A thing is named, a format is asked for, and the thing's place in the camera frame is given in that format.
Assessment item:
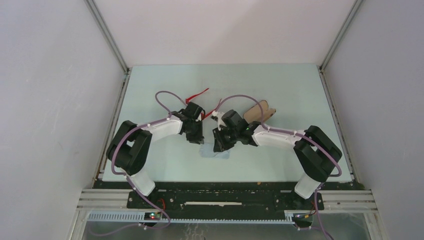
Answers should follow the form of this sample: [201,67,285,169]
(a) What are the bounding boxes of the white slotted cable duct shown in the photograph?
[86,211,294,225]

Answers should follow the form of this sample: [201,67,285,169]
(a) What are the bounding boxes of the brown plaid glasses case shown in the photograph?
[243,100,277,123]

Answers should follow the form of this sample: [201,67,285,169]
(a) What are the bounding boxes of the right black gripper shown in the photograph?
[213,124,240,152]

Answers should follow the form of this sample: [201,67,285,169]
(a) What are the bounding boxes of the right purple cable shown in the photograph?
[216,94,343,240]

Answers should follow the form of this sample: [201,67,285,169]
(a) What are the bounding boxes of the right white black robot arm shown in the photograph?
[212,110,343,209]

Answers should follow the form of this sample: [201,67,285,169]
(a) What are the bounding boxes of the right aluminium frame post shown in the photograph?
[319,0,365,73]

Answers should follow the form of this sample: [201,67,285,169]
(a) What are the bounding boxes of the aluminium frame post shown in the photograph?
[319,0,365,73]
[84,0,130,74]

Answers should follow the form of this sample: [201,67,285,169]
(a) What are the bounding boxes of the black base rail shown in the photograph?
[78,180,376,221]

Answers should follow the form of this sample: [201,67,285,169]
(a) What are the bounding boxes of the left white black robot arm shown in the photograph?
[106,102,206,208]

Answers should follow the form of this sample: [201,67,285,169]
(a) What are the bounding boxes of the light blue cleaning cloth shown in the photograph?
[199,142,230,160]

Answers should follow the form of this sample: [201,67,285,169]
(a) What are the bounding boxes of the left aluminium frame post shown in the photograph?
[84,0,130,74]

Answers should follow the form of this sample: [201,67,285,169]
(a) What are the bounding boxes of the red sunglasses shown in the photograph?
[184,87,223,120]

